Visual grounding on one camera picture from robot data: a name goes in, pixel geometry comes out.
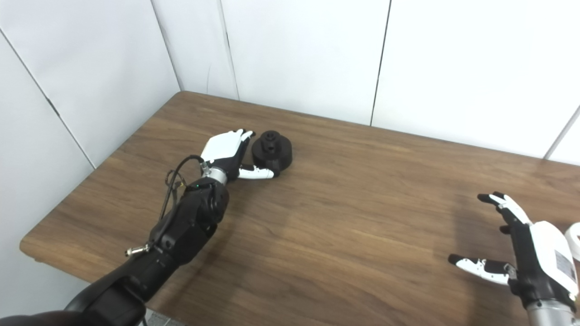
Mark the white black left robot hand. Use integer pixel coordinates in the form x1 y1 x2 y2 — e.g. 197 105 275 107
200 129 281 182

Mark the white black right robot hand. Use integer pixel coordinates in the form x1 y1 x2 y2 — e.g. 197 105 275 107
448 192 580 311

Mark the white toothed ring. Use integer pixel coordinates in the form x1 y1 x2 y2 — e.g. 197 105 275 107
564 222 580 261

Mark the round black part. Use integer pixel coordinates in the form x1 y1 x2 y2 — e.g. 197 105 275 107
252 130 293 178

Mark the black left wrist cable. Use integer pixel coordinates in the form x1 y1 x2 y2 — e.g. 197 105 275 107
159 155 211 222

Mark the thin wire with yellow tip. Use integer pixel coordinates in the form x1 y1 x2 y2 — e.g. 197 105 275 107
165 169 187 213

